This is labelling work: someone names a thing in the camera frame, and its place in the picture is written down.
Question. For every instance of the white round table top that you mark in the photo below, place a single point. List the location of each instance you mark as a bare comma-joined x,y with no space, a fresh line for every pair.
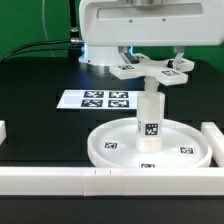
118,143

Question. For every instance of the white front fence bar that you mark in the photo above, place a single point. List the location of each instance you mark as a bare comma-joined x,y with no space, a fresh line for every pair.
67,181

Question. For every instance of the white right fence bar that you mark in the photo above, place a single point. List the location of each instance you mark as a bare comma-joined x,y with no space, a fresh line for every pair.
215,139

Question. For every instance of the white cross-shaped table base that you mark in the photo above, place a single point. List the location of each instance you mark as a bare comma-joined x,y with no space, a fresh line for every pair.
159,70

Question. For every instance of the white left fence bar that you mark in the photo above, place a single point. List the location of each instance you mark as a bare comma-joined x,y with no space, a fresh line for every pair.
2,132

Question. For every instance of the black vertical cable connector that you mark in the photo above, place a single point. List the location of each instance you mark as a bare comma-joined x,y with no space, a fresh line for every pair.
74,31

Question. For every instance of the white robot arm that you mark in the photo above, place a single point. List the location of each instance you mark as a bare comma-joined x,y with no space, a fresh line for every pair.
108,55

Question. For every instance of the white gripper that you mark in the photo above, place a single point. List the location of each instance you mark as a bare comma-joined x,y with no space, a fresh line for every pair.
176,23

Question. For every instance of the white marker tag sheet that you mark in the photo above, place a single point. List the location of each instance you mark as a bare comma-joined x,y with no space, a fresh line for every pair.
98,99

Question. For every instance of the white fence bar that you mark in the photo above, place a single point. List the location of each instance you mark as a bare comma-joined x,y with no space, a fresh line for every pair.
215,139
67,181
2,132

